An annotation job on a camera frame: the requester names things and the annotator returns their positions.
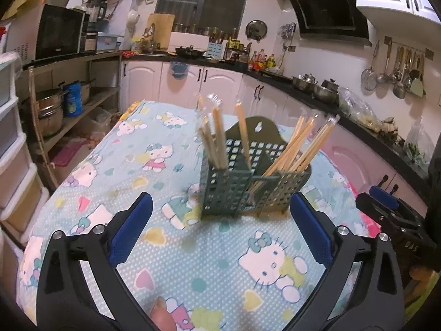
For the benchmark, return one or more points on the blue plastic bag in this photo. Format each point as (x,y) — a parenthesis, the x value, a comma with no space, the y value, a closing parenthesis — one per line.
(178,69)

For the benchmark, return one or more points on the black kitchen countertop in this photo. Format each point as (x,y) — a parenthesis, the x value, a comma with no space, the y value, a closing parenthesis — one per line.
(365,136)

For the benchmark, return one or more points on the dark hanging pot lid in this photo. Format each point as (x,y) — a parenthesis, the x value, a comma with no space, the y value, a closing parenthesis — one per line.
(255,29)

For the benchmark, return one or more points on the wall power socket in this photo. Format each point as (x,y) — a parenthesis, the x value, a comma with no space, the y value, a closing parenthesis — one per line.
(290,48)

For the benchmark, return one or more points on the person's right hand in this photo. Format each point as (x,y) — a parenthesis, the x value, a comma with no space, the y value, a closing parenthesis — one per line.
(415,279)

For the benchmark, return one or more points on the row of sauce bottles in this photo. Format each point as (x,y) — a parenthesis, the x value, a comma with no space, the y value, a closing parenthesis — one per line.
(262,61)

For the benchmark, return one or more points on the blue cartoon printed tablecloth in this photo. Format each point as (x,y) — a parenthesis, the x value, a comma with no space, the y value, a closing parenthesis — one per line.
(206,248)

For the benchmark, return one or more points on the kitchen faucet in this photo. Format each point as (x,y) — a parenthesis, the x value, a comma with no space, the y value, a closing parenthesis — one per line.
(151,31)

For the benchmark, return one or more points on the light blue knife block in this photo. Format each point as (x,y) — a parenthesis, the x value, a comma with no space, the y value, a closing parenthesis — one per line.
(216,51)

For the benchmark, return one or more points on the large steel stockpot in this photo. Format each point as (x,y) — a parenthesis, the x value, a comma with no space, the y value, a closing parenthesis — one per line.
(51,113)

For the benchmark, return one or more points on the black wok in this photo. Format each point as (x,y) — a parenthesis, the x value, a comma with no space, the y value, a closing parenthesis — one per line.
(191,52)

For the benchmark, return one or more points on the dark appliance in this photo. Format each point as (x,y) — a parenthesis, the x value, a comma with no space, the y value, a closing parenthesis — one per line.
(434,169)

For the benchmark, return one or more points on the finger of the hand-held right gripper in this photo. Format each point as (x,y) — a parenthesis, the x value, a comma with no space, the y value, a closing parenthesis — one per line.
(384,194)
(375,210)

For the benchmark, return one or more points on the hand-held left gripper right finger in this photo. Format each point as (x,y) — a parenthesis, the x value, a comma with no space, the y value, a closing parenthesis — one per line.
(311,231)

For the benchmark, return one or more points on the green plastic utensil holder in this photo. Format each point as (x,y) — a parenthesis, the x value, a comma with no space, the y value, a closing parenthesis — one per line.
(227,193)

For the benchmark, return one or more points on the wooden stick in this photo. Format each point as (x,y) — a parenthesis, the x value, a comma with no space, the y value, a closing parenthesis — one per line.
(39,127)

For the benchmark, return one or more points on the light blue plastic box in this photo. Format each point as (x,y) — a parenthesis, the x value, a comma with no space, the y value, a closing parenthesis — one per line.
(110,42)

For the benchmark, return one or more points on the metal shelf rack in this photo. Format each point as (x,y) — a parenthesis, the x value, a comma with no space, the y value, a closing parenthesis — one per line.
(103,93)

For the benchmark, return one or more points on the metal slotted spoon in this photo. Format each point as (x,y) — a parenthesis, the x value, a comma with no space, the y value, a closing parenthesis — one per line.
(399,89)

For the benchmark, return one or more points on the plastic drawer unit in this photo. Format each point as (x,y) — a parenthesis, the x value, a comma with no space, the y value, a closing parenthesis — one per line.
(13,151)

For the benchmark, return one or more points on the metal ladle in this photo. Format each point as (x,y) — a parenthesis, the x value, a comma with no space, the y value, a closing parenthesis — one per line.
(382,76)

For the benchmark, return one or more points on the bunch of garlic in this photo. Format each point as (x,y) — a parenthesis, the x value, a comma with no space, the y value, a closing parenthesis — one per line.
(390,129)

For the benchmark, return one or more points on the white hanging pitcher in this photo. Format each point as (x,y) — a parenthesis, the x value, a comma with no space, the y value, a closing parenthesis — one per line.
(133,19)

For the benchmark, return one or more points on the black microwave oven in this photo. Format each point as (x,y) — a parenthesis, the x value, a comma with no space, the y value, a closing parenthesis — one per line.
(58,34)

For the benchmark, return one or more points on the blue canister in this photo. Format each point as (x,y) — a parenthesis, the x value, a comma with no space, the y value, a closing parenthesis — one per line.
(73,101)

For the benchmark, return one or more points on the white lower cabinets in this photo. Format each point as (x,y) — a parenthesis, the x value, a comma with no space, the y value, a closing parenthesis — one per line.
(144,79)

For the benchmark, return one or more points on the plastic bag of greens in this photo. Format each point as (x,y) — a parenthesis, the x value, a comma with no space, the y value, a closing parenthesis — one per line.
(418,144)

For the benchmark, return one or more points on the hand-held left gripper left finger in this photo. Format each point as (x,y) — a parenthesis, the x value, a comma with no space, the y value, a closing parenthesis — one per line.
(132,231)

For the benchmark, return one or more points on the stainless steel pot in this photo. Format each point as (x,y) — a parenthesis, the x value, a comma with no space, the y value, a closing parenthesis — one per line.
(326,93)
(305,82)

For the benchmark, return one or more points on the black range hood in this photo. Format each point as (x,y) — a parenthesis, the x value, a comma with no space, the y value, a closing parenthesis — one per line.
(327,10)

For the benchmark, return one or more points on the metal utensil rail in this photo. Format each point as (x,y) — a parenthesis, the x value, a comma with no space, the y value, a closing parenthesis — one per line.
(408,45)

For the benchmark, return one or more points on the green spatula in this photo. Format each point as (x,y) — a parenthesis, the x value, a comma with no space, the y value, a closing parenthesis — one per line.
(417,88)

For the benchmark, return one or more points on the hanging metal kitchen tools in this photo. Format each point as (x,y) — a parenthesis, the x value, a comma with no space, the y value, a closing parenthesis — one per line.
(289,31)

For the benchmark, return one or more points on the white dish box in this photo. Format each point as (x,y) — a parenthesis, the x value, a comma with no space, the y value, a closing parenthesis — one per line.
(189,38)

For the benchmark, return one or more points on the row of glass jars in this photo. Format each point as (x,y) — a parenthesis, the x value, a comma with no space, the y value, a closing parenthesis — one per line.
(206,31)

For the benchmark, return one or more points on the person's left hand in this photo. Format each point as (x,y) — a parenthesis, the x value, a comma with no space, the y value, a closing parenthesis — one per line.
(162,313)

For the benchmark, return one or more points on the blender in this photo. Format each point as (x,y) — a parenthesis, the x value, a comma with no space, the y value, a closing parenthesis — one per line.
(96,8)

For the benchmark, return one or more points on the red plastic basin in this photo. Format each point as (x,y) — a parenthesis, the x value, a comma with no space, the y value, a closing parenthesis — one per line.
(2,38)

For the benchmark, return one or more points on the wooden cutting board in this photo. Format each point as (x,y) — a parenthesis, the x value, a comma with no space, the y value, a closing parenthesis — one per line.
(162,29)

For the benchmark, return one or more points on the bunch of bamboo chopsticks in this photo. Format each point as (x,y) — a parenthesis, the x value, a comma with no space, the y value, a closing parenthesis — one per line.
(218,138)

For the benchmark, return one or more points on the clear plastic bag of food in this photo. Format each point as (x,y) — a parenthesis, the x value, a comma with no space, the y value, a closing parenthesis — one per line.
(358,108)

